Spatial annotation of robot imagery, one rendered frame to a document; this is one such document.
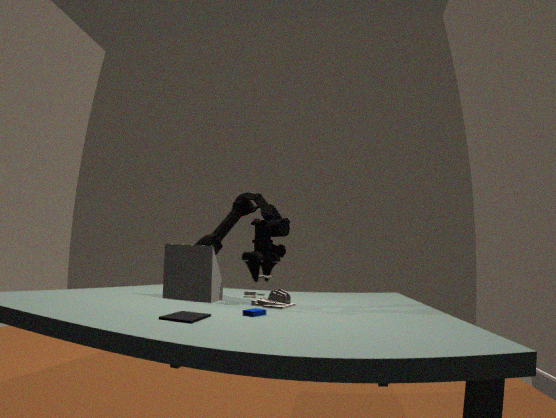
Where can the blue flat block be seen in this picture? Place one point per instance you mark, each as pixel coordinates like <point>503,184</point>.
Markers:
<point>254,312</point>

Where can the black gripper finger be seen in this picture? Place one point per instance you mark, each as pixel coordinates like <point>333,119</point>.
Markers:
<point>266,268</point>
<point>254,267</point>

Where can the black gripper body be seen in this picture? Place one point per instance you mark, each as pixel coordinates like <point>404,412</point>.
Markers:
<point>258,254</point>

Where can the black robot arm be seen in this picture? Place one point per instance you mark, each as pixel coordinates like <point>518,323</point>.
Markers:
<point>272,226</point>

